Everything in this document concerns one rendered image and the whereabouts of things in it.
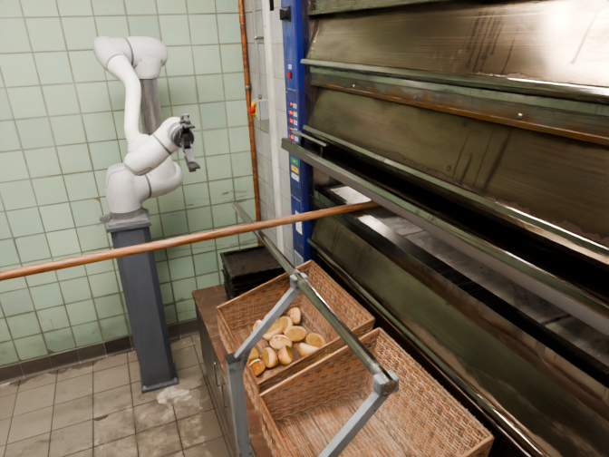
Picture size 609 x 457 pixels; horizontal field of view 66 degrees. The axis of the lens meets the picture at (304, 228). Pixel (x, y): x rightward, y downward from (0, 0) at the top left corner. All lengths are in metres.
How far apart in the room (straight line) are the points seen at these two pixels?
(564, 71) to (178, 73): 2.13
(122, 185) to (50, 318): 1.10
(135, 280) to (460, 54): 1.90
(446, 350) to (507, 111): 0.70
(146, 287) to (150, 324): 0.22
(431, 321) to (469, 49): 0.77
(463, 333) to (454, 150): 0.51
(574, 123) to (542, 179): 0.13
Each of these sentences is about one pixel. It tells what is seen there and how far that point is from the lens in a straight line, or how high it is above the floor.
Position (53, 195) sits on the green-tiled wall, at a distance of 2.86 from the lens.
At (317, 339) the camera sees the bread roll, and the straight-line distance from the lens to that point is 2.01.
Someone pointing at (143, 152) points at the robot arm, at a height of 1.43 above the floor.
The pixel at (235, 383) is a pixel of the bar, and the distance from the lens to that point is 1.49.
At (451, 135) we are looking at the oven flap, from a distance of 1.29.
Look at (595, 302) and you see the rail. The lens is 0.87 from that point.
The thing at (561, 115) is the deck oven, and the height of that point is 1.67.
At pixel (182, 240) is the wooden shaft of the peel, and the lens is 1.63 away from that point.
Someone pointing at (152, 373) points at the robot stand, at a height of 0.11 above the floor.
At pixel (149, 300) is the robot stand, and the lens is 2.60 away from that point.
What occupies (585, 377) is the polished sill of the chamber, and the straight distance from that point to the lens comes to 1.14.
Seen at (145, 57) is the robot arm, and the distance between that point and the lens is 2.34.
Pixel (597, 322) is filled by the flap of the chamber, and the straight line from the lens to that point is 0.87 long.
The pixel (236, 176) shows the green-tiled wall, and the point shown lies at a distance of 2.93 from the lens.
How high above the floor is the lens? 1.83
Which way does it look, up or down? 23 degrees down
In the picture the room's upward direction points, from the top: 2 degrees counter-clockwise
